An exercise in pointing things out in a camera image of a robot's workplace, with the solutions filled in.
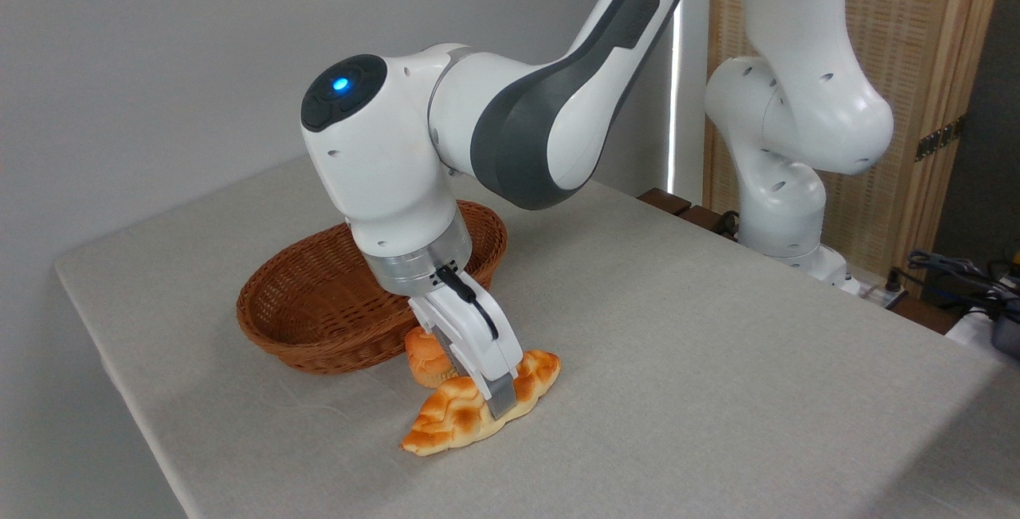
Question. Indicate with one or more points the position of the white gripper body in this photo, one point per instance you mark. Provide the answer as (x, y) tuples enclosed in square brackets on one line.
[(470, 336)]

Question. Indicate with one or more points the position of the dark wooden base board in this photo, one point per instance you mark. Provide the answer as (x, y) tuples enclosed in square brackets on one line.
[(677, 206)]

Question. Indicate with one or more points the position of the metal screen hinge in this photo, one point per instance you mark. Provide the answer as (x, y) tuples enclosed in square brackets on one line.
[(940, 139)]

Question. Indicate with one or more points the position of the grey tablecloth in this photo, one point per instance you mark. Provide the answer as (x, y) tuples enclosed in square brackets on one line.
[(677, 359)]

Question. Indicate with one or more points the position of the brown wicker oval basket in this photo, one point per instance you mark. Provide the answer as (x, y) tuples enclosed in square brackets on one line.
[(303, 340)]

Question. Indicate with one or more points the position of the wooden woven folding screen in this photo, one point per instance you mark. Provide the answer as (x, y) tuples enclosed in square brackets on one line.
[(916, 41)]

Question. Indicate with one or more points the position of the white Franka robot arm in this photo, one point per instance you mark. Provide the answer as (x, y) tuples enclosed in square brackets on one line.
[(382, 160)]

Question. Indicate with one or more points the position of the braided golden bread loaf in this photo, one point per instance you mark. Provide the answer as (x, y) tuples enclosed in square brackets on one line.
[(446, 423)]

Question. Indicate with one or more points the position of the small round bread roll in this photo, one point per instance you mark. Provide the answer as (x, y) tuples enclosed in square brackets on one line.
[(422, 361)]

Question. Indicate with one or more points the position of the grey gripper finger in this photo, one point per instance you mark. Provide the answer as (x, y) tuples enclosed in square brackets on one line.
[(454, 366), (502, 399)]

